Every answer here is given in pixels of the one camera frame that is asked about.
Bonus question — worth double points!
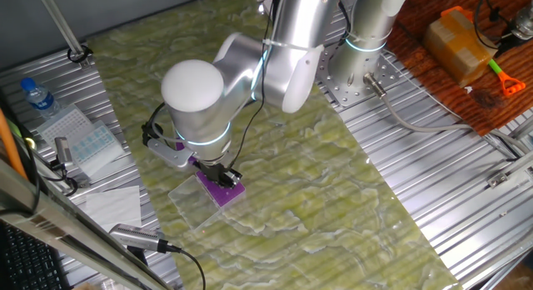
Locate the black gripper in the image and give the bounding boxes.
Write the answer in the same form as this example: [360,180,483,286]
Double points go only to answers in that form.
[194,159,244,189]

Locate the blue tips pipette box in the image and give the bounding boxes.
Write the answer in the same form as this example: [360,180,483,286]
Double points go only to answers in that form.
[68,119,126,178]

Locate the white rack pipette tip box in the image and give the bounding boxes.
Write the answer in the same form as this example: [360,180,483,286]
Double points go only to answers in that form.
[36,104,95,149]

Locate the green marble pattern mat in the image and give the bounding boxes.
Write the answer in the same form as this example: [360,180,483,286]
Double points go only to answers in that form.
[87,0,463,290]

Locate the white paper sheet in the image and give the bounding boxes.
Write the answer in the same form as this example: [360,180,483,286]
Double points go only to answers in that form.
[78,184,143,233]

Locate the clear water bottle blue cap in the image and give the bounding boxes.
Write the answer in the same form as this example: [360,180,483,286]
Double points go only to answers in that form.
[19,76,62,120]

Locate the orange rod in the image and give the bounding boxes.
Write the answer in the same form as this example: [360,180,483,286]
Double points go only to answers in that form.
[0,107,29,182]

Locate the black keyboard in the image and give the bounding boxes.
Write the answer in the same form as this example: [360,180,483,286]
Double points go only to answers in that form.
[0,221,71,290]

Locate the cardboard box yellow tape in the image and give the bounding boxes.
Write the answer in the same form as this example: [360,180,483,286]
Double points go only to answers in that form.
[422,8,500,88]

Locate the reddish brown wooden board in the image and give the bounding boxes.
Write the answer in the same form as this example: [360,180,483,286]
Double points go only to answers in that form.
[385,0,533,139]

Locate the orange green toy shovel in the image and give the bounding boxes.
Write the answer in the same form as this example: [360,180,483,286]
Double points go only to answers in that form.
[440,5,527,98]

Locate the dark metallic tool head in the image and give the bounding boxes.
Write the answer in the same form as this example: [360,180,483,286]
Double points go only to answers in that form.
[494,5,533,58]

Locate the wrist camera silver bracket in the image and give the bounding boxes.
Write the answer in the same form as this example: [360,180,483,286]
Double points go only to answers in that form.
[141,119,197,170]

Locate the black camera cable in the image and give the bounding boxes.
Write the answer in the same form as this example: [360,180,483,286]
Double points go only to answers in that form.
[157,238,207,290]

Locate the large silver depth camera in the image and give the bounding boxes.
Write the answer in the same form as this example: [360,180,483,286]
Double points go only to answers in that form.
[108,222,163,253]

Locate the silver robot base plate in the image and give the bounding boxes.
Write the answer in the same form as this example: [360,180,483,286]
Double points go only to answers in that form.
[316,43,403,108]

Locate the small silver camera black mount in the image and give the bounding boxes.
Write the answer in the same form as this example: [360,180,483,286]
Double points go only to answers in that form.
[52,135,76,170]

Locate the aluminium frame beam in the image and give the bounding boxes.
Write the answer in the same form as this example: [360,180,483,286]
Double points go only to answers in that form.
[0,156,174,290]

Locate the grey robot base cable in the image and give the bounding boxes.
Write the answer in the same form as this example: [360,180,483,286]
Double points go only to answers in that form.
[362,72,532,156]

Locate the aluminium frame pole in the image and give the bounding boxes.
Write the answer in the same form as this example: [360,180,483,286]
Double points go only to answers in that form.
[34,0,91,70]

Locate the small metal corner bracket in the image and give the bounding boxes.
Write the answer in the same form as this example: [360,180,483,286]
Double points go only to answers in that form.
[486,171,511,189]

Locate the thin black cable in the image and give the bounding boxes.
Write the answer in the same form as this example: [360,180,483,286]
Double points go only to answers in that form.
[473,0,501,52]

